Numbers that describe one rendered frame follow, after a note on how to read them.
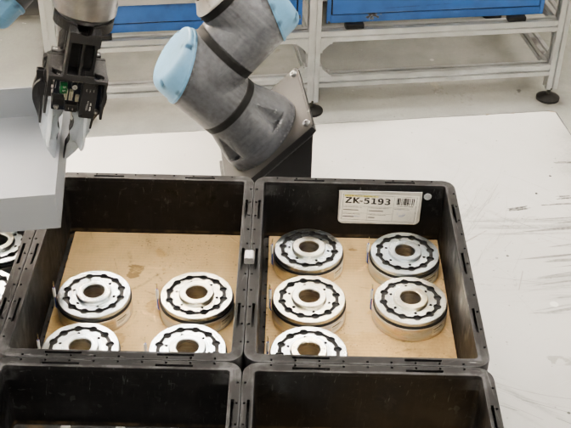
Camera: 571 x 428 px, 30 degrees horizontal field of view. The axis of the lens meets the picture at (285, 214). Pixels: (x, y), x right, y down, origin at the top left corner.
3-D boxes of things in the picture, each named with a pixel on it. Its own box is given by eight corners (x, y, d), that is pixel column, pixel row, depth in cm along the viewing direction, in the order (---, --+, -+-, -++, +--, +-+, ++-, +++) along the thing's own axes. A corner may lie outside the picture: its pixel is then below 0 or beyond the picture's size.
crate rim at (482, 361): (254, 188, 162) (254, 176, 160) (451, 194, 162) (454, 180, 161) (243, 375, 130) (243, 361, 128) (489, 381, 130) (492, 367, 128)
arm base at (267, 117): (228, 140, 196) (189, 108, 191) (288, 87, 192) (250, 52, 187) (237, 185, 184) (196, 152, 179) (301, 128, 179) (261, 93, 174)
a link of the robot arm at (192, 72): (195, 112, 189) (138, 65, 182) (246, 58, 186) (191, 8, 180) (206, 141, 179) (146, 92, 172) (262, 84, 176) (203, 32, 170)
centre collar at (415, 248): (388, 241, 159) (388, 238, 159) (421, 244, 159) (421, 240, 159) (387, 261, 155) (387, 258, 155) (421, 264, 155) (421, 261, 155)
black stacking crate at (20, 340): (65, 235, 167) (57, 175, 161) (253, 239, 167) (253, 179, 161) (8, 424, 135) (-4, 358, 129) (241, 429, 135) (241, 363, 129)
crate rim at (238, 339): (57, 184, 162) (55, 171, 160) (254, 188, 162) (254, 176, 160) (-4, 370, 129) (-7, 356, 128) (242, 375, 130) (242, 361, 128)
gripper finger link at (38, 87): (26, 121, 135) (37, 59, 130) (26, 115, 136) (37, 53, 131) (65, 126, 136) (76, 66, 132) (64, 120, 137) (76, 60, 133)
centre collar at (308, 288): (292, 286, 150) (292, 283, 150) (327, 288, 150) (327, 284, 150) (290, 309, 146) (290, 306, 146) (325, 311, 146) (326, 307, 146)
